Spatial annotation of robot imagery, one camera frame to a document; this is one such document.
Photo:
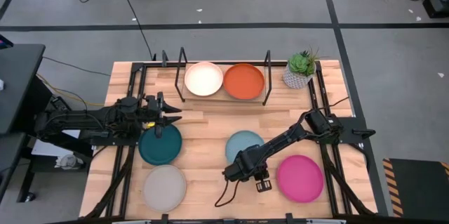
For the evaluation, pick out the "black metal wooden shelf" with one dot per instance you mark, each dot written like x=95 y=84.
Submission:
x=224 y=97

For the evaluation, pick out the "grey plate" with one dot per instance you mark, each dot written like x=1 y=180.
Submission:
x=164 y=188

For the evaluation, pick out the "pink plate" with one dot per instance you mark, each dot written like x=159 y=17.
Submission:
x=300 y=178

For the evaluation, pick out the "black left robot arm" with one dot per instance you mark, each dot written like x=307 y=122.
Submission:
x=80 y=118

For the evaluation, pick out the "black desk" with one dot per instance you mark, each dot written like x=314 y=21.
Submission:
x=17 y=83

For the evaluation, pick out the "light blue plate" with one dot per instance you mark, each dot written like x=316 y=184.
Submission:
x=240 y=141

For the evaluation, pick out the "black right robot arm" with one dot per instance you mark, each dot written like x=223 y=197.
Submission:
x=287 y=136

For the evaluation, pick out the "cream plate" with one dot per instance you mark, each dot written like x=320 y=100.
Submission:
x=203 y=78

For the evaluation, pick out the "green succulent plant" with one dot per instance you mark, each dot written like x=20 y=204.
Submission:
x=301 y=63

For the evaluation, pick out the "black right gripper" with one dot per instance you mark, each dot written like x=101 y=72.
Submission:
x=245 y=166

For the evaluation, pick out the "white paper sheet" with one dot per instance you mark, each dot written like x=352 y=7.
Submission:
x=49 y=148

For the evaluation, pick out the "white triangle-patterned plant pot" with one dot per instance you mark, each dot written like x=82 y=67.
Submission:
x=294 y=80

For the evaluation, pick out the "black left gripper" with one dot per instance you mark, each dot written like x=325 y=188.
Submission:
x=152 y=110

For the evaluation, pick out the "dark teal plate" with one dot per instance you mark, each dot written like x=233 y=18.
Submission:
x=159 y=148

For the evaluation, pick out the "hazard-striped black mat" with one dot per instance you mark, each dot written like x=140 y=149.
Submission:
x=417 y=185

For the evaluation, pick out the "orange plate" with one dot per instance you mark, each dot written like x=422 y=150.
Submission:
x=243 y=81

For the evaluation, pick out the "black aluminium table frame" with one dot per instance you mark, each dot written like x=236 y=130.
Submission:
x=135 y=76

